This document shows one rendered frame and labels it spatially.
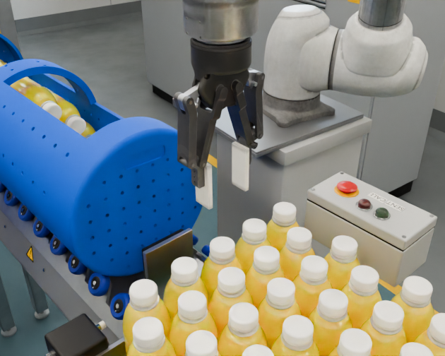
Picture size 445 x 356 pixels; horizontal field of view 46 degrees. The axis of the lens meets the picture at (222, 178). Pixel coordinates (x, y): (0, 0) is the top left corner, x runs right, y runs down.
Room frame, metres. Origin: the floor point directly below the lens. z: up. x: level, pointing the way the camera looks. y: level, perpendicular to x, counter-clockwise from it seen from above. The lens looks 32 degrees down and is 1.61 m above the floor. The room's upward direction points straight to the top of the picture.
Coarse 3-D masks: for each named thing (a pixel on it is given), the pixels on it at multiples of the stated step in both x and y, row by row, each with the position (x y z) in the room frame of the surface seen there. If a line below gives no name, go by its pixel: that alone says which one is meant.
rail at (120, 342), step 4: (120, 340) 0.55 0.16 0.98; (112, 344) 0.54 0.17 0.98; (116, 344) 0.54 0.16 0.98; (120, 344) 0.54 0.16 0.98; (124, 344) 0.55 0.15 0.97; (108, 348) 0.53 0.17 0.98; (112, 348) 0.53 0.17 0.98; (116, 348) 0.54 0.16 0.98; (120, 348) 0.54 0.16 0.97; (124, 348) 0.55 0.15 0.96; (100, 352) 0.52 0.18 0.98; (104, 352) 0.52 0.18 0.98; (108, 352) 0.53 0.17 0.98; (112, 352) 0.53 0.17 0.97; (116, 352) 0.54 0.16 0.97; (120, 352) 0.54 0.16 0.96; (124, 352) 0.54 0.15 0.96
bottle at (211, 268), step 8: (208, 256) 0.64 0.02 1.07; (232, 256) 0.62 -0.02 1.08; (208, 264) 0.62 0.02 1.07; (216, 264) 0.61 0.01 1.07; (224, 264) 0.61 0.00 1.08; (232, 264) 0.62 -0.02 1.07; (240, 264) 0.63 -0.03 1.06; (208, 272) 0.61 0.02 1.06; (216, 272) 0.60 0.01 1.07; (208, 280) 0.60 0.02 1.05; (216, 280) 0.60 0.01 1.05; (208, 288) 0.60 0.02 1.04
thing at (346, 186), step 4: (340, 184) 0.78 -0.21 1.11; (344, 184) 0.78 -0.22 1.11; (348, 184) 0.78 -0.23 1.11; (352, 184) 0.78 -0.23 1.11; (340, 188) 0.77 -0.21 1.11; (344, 188) 0.77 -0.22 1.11; (348, 188) 0.77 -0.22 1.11; (352, 188) 0.77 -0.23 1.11; (356, 188) 0.78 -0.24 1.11; (344, 192) 0.78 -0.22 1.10; (348, 192) 0.77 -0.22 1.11; (352, 192) 0.77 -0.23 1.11
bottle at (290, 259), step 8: (288, 248) 0.64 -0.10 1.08; (280, 256) 0.65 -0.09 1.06; (288, 256) 0.64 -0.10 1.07; (296, 256) 0.63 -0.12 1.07; (304, 256) 0.63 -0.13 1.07; (280, 264) 0.64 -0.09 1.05; (288, 264) 0.63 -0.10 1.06; (296, 264) 0.63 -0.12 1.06; (288, 272) 0.63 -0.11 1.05; (296, 272) 0.62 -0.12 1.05
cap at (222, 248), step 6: (216, 240) 0.64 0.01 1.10; (222, 240) 0.64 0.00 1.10; (228, 240) 0.64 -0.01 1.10; (210, 246) 0.62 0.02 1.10; (216, 246) 0.62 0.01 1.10; (222, 246) 0.62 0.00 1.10; (228, 246) 0.62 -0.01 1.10; (234, 246) 0.62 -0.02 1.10; (210, 252) 0.62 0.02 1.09; (216, 252) 0.61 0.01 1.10; (222, 252) 0.61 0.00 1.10; (228, 252) 0.61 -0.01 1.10; (234, 252) 0.62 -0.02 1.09; (216, 258) 0.61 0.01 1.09; (222, 258) 0.61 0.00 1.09; (228, 258) 0.61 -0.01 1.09
